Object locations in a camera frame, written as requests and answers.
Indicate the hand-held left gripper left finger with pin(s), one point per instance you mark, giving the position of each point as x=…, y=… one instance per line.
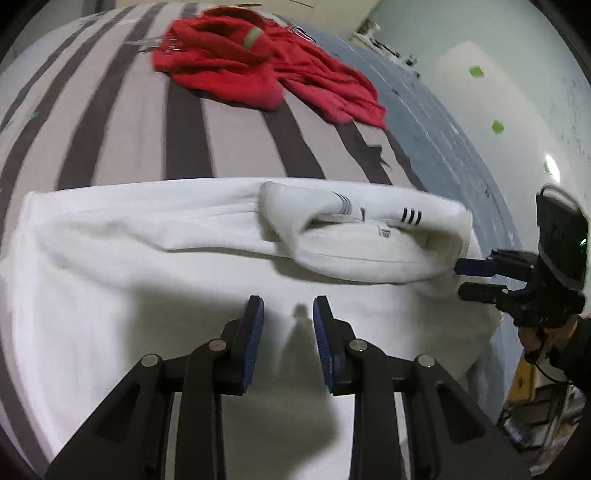
x=254, y=341

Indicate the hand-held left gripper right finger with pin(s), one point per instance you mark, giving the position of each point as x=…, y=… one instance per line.
x=322, y=341

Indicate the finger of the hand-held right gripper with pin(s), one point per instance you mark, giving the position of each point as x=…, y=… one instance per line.
x=480, y=293
x=475, y=266

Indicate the white sweatshirt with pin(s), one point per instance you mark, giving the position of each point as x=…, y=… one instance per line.
x=138, y=277

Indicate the person's right forearm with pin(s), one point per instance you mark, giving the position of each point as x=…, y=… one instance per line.
x=575, y=355

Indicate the person's right hand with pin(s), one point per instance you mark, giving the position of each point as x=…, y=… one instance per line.
x=535, y=337

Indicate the blue bed sheet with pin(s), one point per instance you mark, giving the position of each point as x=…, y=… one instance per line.
x=438, y=138

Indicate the yellow floor clutter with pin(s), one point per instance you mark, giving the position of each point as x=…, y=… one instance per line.
x=535, y=415

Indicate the cluttered shelf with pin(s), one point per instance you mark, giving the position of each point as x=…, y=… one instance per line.
x=383, y=46

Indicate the grey striped bed sheet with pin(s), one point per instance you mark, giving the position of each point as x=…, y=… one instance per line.
x=138, y=129

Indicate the red garment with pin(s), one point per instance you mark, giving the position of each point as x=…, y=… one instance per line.
x=221, y=69

